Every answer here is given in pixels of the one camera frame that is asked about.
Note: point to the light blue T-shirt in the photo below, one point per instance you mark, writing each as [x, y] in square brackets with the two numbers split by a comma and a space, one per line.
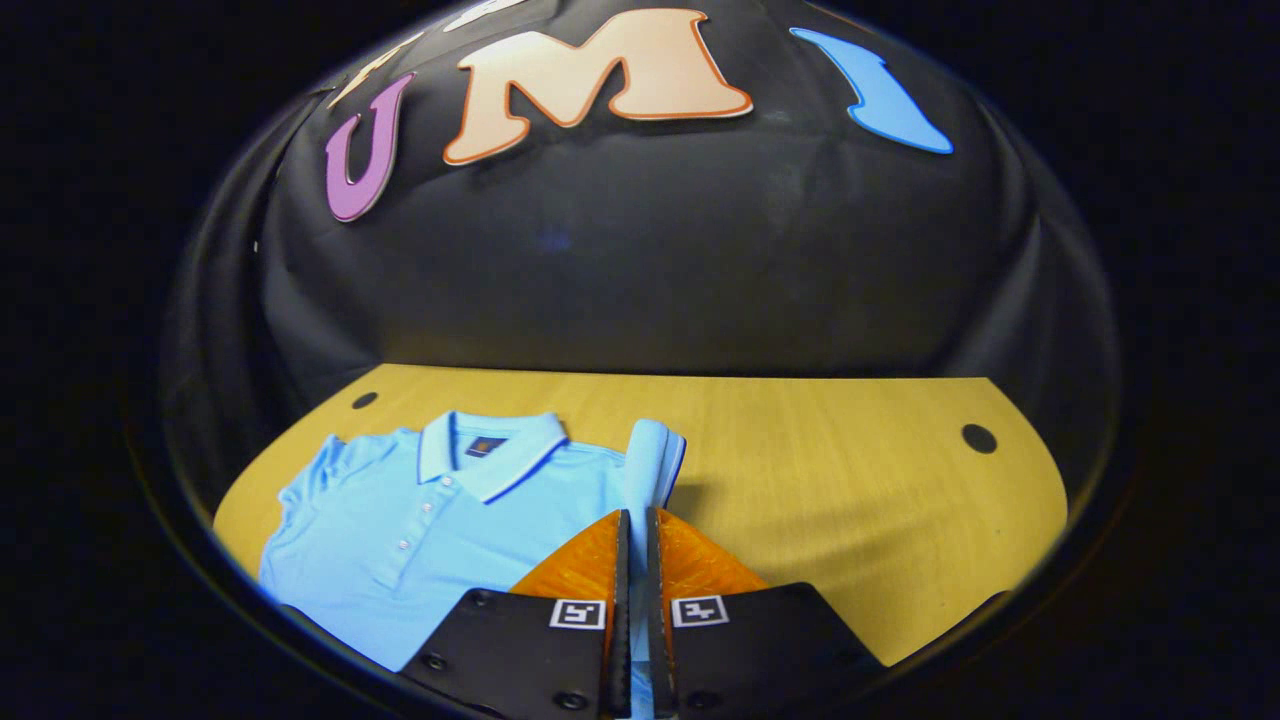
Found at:
[420, 540]

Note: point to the black backdrop cloth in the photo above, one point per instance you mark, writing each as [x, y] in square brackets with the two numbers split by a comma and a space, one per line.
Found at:
[650, 250]

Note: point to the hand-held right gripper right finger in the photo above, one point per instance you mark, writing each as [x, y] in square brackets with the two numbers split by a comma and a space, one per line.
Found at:
[655, 600]

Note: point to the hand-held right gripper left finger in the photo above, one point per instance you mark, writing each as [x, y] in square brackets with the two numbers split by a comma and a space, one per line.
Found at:
[622, 600]

